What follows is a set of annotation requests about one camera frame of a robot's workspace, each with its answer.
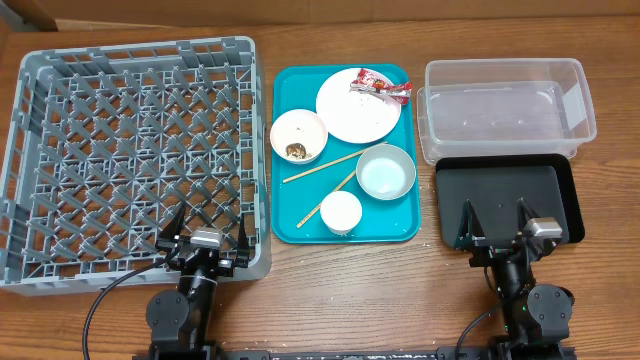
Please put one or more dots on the clear plastic bin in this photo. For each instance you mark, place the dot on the clear plastic bin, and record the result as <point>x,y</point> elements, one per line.
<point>504,106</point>

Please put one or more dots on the teal plastic tray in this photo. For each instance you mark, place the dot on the teal plastic tray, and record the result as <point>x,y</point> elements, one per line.
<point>382,221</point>

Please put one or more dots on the red snack wrapper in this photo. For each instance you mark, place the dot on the red snack wrapper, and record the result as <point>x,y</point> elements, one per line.
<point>367,82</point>

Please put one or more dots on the large white plate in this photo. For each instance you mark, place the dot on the large white plate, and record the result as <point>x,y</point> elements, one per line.
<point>355,117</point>

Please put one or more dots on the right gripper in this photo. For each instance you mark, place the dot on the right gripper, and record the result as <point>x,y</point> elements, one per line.
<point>500,253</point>

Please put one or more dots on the upper wooden chopstick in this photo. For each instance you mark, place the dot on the upper wooden chopstick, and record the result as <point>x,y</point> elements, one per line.
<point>329,164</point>

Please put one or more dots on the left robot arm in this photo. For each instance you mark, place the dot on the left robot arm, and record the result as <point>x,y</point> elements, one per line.
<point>178,318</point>

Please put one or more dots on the black tray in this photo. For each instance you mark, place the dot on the black tray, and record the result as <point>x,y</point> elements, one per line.
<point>493,185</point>

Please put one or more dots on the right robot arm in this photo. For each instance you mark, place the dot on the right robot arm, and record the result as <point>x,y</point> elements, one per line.
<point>536,316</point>

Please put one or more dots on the lower wooden chopstick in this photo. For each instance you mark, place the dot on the lower wooden chopstick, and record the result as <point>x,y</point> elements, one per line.
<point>303,221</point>

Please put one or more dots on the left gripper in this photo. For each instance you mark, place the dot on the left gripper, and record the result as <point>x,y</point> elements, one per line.
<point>226,265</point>

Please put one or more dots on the grey bowl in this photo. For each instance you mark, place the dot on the grey bowl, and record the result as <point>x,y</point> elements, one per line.
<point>386,172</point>

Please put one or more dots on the wooden chopstick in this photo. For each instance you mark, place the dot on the wooden chopstick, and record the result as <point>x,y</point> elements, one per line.
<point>303,221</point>
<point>329,164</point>

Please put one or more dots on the small white cup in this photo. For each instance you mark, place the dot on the small white cup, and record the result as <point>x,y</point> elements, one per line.
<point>341,212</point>

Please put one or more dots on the grey plastic dish rack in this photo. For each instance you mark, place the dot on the grey plastic dish rack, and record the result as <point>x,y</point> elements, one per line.
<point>105,144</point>

